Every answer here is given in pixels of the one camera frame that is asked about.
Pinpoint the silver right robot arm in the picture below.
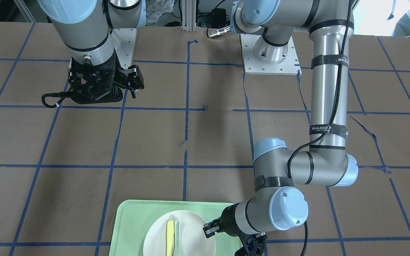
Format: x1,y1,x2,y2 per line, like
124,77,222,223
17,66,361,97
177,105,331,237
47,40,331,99
38,0,146,108

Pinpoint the pale green plastic spoon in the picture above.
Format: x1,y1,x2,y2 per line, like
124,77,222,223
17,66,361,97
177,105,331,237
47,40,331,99
172,220,181,256

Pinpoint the white round plate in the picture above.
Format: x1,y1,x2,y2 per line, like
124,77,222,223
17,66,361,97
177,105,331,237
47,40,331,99
143,210,216,256

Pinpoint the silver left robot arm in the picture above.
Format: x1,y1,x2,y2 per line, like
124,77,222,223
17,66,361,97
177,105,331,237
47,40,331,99
203,0,358,238

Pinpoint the light green tray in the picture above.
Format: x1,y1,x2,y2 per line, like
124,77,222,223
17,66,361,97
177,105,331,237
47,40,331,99
110,200,241,256

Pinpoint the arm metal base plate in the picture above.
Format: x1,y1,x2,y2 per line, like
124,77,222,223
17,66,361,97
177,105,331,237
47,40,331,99
240,34,302,76
111,28,137,73

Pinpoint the aluminium frame post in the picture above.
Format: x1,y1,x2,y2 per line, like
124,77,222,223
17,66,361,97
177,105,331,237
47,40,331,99
180,0,198,33

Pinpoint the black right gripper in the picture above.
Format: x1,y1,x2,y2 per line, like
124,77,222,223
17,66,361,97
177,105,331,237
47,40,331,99
68,53,144,104

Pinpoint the yellow plastic fork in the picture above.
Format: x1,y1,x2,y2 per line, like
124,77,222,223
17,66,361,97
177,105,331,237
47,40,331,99
165,220,175,256

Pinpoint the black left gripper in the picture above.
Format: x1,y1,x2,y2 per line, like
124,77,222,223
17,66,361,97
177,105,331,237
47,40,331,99
203,206,240,239

